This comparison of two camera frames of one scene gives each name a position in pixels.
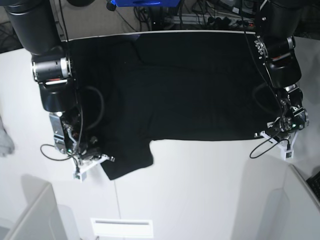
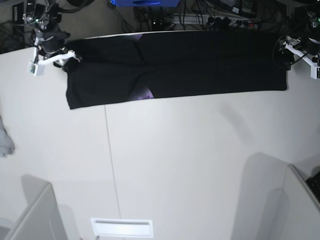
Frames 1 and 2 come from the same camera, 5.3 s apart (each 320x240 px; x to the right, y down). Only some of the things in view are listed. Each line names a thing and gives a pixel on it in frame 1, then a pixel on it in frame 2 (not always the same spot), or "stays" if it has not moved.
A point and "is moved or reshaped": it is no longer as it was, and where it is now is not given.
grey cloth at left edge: [7, 146] stays
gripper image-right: [289, 124] -> [310, 46]
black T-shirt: [134, 88] is moved or reshaped
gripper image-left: [89, 150] -> [53, 37]
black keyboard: [314, 182] stays
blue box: [146, 3] stays
